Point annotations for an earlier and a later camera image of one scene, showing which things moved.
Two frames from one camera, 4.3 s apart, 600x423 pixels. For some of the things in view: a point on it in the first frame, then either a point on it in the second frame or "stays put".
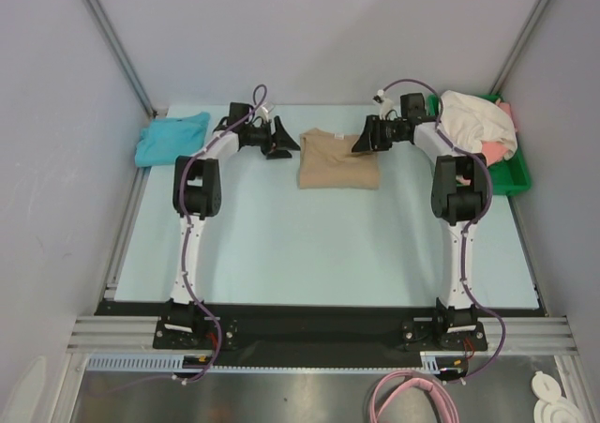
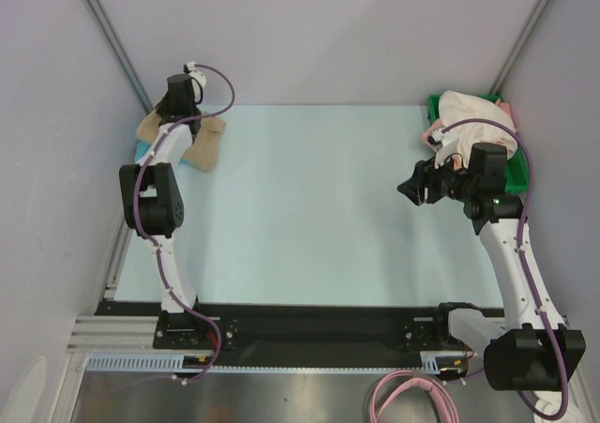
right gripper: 373,132 → 427,188
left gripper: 281,138 → 160,108
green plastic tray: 508,176 stays put
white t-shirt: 469,122 stays put
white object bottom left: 20,405 stays put
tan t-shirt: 326,160 → 202,151
